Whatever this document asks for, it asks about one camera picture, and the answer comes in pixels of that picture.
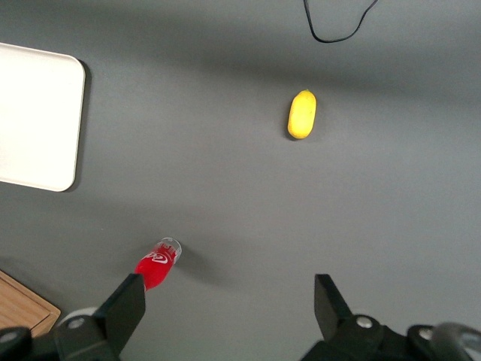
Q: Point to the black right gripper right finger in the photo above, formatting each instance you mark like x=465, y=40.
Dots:
x=334, y=312

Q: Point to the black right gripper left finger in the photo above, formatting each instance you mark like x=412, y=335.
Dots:
x=122, y=308

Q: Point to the white rounded tray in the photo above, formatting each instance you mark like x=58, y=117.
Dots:
x=37, y=116

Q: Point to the red cola bottle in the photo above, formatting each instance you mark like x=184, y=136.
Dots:
x=156, y=267

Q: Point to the wooden board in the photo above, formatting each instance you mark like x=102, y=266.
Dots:
x=24, y=306

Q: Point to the yellow lemon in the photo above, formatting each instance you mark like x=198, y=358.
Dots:
x=302, y=114

